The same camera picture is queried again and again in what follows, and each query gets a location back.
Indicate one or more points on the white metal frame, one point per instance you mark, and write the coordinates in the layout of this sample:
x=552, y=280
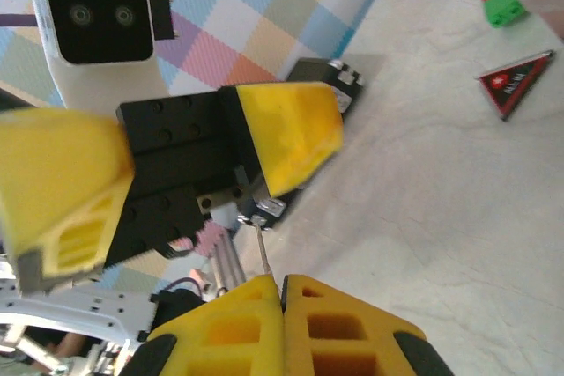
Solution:
x=66, y=307

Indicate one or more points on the pastel checkered cloth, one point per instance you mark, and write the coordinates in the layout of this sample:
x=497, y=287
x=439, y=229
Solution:
x=273, y=10

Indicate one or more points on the thin silver key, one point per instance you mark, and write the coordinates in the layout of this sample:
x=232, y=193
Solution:
x=264, y=249

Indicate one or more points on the black red triangular badge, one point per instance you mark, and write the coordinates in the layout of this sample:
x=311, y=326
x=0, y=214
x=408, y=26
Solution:
x=513, y=85

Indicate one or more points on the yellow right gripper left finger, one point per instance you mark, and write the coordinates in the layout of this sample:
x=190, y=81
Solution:
x=229, y=332

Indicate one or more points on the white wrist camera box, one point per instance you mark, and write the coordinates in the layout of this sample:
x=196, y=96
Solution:
x=97, y=15

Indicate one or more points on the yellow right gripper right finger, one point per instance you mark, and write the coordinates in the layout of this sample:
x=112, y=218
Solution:
x=335, y=332

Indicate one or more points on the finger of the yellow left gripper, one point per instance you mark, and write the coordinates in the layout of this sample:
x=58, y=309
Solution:
x=57, y=182
x=291, y=129

